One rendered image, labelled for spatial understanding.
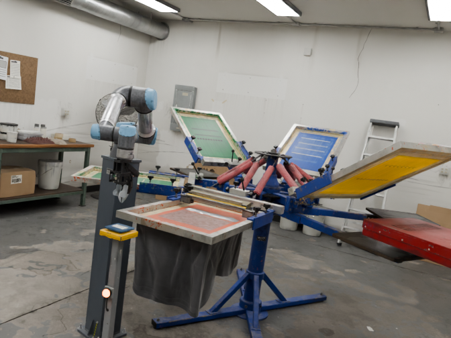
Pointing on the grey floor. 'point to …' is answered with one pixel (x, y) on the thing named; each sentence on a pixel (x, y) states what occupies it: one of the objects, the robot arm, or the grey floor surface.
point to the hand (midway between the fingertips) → (122, 200)
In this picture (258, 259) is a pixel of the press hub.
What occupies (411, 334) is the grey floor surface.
